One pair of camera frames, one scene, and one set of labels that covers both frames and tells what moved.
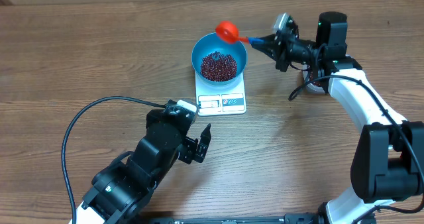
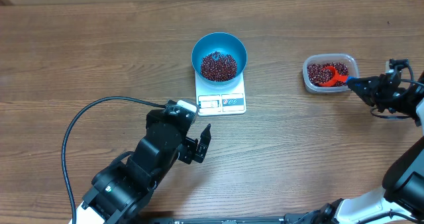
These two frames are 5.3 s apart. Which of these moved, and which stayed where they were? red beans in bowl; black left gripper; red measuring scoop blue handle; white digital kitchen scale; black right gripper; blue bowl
Moved: red measuring scoop blue handle; black right gripper
Stayed: white digital kitchen scale; black left gripper; blue bowl; red beans in bowl
